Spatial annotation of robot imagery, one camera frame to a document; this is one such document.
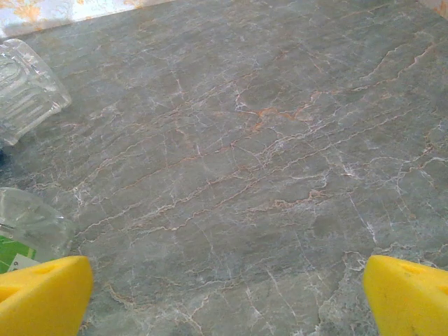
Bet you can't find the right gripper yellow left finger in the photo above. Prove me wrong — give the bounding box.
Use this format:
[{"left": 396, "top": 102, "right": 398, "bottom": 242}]
[{"left": 0, "top": 255, "right": 95, "bottom": 336}]

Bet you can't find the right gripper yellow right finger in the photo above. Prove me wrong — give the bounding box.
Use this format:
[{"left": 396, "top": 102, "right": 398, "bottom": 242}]
[{"left": 363, "top": 254, "right": 448, "bottom": 336}]

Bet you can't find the green label clear plastic bottle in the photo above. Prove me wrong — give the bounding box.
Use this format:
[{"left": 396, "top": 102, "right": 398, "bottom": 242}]
[{"left": 0, "top": 187, "right": 76, "bottom": 276}]

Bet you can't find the blue label clear plastic bottle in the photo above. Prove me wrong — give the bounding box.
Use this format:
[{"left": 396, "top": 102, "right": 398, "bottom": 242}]
[{"left": 0, "top": 38, "right": 73, "bottom": 147}]

